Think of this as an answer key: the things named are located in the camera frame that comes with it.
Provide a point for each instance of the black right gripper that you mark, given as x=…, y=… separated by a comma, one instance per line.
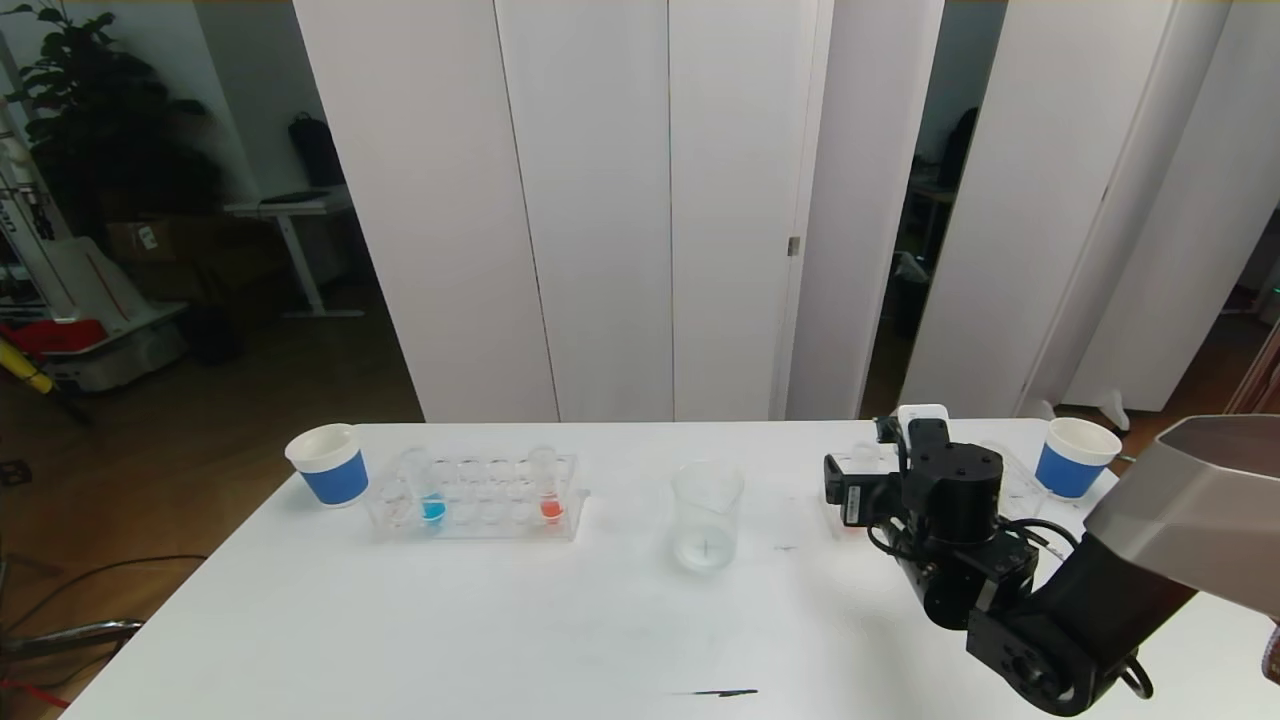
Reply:
x=846, y=496

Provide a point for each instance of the red pigment test tube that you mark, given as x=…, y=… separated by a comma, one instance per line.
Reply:
x=865, y=455
x=551, y=510

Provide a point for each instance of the blue pigment test tube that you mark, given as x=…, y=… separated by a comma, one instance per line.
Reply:
x=433, y=510

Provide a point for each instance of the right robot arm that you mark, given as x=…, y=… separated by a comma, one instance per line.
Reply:
x=1180, y=500

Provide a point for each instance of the clear glass beaker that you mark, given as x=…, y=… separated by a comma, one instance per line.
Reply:
x=707, y=540

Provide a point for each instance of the clear acrylic test tube rack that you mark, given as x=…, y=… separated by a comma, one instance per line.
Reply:
x=1022, y=480
x=485, y=503

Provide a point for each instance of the white blue paper cup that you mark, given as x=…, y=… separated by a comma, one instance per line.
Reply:
x=333, y=481
x=1064, y=470

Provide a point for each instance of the white folding partition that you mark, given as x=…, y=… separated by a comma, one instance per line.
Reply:
x=600, y=200
x=1040, y=200

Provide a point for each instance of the white office desk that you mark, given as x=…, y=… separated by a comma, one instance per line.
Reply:
x=290, y=209

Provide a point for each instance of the black backpack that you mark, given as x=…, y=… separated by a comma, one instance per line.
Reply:
x=317, y=155

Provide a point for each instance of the brown cardboard box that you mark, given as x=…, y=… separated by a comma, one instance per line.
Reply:
x=150, y=240

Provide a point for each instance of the white machine with column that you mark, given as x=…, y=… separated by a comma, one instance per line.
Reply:
x=100, y=290

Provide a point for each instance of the grey metal floor leg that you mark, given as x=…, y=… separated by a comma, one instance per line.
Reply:
x=80, y=635

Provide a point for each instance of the red flat item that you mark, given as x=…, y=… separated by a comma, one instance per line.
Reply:
x=60, y=337

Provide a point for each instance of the yellow black tool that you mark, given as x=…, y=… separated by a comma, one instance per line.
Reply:
x=30, y=375

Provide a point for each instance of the dark green potted plant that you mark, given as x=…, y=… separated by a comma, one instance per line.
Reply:
x=100, y=130

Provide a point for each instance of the black floor socket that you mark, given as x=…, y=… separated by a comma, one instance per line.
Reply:
x=15, y=473

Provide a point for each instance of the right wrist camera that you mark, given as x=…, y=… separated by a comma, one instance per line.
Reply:
x=922, y=422

